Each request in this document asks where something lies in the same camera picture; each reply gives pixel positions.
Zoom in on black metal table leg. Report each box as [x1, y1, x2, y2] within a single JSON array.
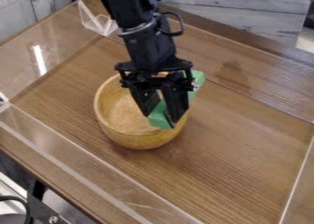
[[27, 180, 71, 224]]

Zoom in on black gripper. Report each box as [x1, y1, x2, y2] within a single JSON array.
[[115, 20, 197, 129]]

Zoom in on clear acrylic corner bracket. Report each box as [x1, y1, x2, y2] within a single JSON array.
[[78, 0, 118, 37]]

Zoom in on green rectangular block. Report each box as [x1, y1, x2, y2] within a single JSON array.
[[147, 70, 205, 129]]

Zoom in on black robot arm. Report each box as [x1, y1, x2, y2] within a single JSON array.
[[100, 0, 198, 129]]

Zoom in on brown wooden bowl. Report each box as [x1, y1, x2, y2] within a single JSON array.
[[94, 74, 189, 151]]

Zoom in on black cable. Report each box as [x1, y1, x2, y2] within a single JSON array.
[[157, 10, 187, 38]]

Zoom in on clear acrylic tray walls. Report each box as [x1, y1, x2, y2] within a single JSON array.
[[0, 6, 314, 224]]

